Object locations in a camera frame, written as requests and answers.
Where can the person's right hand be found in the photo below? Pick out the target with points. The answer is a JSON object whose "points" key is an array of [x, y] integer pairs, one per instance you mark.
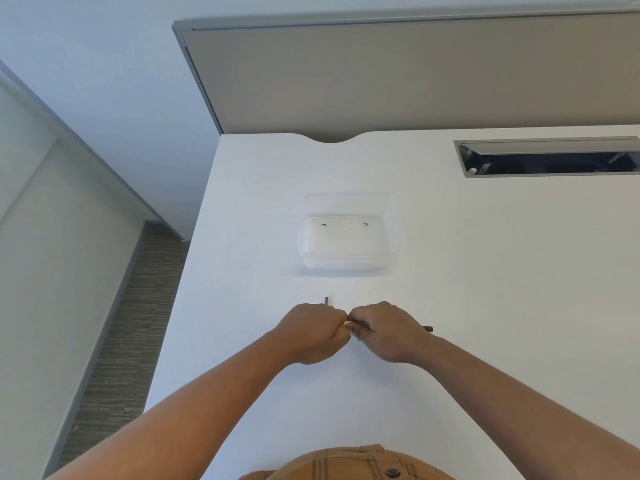
{"points": [[395, 334]]}

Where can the person's left hand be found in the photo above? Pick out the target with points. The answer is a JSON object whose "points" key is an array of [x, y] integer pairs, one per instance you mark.
{"points": [[310, 334]]}

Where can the person's left forearm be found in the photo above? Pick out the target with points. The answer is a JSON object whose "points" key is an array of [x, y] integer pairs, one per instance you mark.
{"points": [[175, 424]]}

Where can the person's right forearm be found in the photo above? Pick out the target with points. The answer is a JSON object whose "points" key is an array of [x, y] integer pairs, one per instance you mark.
{"points": [[525, 409]]}

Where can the clear plastic container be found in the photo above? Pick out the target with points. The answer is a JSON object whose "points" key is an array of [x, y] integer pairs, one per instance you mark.
{"points": [[350, 244]]}

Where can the brown plaid shirt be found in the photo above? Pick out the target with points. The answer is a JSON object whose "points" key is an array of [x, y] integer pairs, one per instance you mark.
{"points": [[340, 467]]}

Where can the beige desk partition panel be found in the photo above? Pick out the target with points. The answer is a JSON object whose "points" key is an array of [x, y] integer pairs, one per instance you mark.
{"points": [[400, 74]]}

